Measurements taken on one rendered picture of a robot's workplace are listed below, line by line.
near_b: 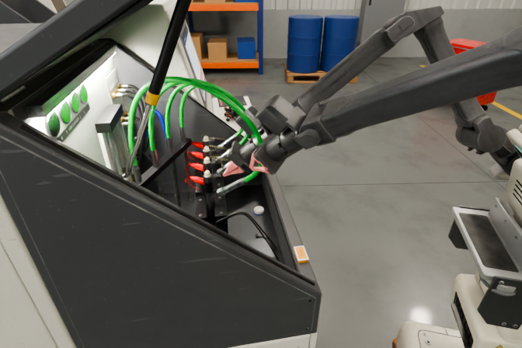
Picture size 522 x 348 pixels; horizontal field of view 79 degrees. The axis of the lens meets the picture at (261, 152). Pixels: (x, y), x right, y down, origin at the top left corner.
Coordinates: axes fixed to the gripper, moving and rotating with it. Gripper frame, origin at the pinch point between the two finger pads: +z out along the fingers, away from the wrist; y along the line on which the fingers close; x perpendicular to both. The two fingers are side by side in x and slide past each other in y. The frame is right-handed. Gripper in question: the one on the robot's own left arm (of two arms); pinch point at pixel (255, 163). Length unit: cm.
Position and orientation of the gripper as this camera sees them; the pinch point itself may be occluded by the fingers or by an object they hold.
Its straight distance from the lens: 81.9
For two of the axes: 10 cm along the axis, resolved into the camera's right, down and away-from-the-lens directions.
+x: 6.9, 7.1, 1.4
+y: -4.9, 6.0, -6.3
